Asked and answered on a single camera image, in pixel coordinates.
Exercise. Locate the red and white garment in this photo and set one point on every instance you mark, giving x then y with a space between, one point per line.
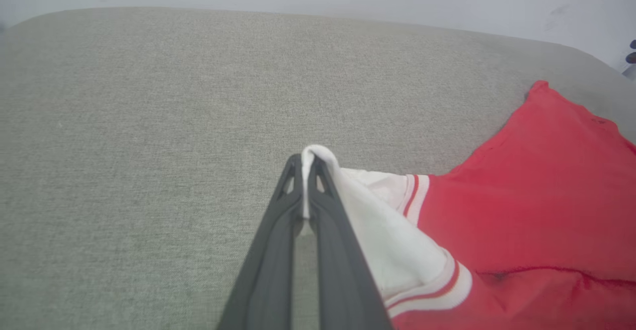
521 210

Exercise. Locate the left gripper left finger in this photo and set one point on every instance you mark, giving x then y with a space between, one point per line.
268 280

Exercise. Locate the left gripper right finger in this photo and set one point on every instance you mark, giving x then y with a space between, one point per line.
343 290

